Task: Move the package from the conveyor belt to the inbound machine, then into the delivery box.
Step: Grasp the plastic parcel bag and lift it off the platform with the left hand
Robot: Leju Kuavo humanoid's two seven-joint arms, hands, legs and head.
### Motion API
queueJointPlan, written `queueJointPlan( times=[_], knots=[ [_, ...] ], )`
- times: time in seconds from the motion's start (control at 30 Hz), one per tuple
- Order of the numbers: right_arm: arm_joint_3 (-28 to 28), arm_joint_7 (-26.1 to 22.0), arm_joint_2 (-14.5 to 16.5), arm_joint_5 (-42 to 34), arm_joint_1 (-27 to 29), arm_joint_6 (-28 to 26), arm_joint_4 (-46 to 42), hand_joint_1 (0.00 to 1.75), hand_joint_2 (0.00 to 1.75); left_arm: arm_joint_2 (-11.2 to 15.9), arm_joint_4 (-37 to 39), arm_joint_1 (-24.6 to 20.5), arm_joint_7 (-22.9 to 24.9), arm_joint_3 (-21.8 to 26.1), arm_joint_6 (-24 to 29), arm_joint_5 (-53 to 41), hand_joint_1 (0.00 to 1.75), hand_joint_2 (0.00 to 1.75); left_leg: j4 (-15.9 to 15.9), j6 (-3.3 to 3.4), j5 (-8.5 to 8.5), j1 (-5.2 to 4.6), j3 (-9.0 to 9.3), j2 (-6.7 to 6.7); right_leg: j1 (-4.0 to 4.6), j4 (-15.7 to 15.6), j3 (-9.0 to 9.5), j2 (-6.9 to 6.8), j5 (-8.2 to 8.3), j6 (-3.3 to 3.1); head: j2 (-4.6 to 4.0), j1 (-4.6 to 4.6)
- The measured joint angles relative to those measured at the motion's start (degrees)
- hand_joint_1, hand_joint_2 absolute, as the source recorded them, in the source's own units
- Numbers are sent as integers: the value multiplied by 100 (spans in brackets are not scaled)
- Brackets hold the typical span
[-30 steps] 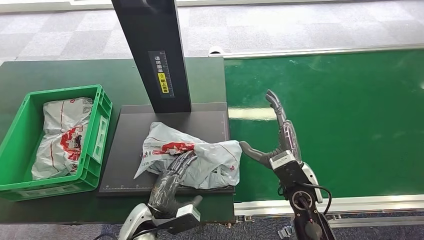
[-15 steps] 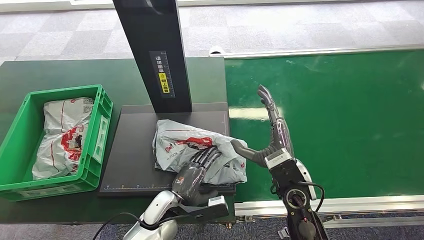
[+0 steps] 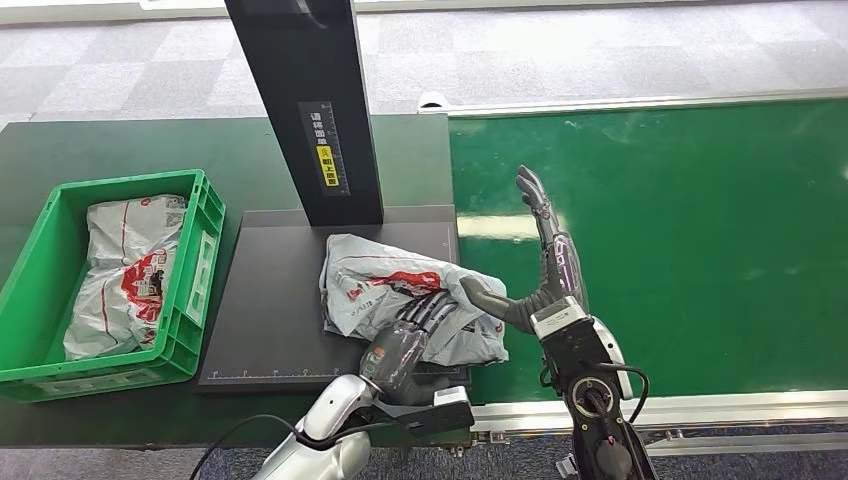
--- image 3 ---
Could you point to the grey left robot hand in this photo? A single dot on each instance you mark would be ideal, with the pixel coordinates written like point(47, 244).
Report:
point(391, 354)

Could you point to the grey conveyor support bracket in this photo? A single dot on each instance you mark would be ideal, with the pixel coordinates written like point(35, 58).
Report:
point(564, 467)

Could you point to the green conveyor belt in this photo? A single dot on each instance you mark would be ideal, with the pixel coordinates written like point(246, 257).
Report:
point(696, 232)

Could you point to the white skirting strip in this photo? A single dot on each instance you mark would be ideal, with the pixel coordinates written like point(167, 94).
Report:
point(99, 10)

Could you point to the black left wrist camera bracket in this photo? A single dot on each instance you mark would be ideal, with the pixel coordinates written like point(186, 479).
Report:
point(437, 417)

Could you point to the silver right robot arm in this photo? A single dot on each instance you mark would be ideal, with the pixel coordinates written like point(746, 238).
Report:
point(576, 351)

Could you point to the green plastic crate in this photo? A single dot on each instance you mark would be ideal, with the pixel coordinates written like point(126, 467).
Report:
point(180, 331)

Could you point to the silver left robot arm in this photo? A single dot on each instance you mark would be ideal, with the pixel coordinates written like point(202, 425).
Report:
point(334, 404)

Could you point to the white conveyor end cap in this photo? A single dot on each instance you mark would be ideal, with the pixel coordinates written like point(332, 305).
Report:
point(432, 100)

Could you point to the black inbound scanner machine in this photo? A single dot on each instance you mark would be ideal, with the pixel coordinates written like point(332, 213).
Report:
point(278, 318)

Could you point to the grey mailer package red print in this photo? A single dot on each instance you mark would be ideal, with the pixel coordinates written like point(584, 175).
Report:
point(371, 285)
point(119, 252)

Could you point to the silver conveyor frame rail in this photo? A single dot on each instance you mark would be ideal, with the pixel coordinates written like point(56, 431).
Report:
point(596, 104)
point(729, 407)

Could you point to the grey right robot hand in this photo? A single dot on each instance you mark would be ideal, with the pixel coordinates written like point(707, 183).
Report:
point(563, 272)

